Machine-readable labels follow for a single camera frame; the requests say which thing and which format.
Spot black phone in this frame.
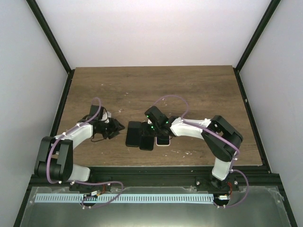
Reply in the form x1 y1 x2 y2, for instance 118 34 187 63
125 121 142 147

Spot white phone case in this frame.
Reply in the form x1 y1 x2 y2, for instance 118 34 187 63
155 136 171 147

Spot black phone case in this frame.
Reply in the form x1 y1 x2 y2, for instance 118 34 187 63
140 122 153 136
139 134 154 151

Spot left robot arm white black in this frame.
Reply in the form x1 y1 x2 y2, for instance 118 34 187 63
34 105 125 191

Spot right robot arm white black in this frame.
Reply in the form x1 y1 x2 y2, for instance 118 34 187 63
143 106 243 191

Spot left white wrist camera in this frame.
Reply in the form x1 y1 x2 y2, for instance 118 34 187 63
101 112 111 123

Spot black aluminium frame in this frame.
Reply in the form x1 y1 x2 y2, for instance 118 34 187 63
27 0 297 227

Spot light blue slotted cable duct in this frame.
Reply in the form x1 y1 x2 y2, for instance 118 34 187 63
34 193 214 204

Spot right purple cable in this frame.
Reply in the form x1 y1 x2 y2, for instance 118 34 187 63
151 95 249 209

